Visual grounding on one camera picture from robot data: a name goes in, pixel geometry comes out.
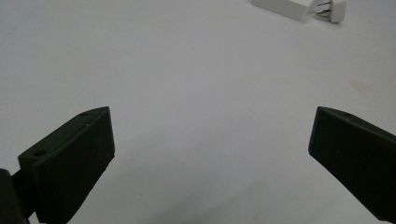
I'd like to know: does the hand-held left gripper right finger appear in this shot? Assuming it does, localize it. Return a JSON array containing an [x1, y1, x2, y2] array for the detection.
[[308, 105, 396, 224]]

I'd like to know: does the white power strip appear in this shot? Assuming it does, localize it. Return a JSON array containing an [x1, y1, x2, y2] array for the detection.
[[250, 0, 319, 23]]

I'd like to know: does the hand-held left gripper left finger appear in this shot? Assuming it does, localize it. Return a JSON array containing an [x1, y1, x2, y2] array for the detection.
[[17, 105, 116, 224]]

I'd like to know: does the white plug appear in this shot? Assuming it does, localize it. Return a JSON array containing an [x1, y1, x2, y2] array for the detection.
[[315, 0, 347, 24]]

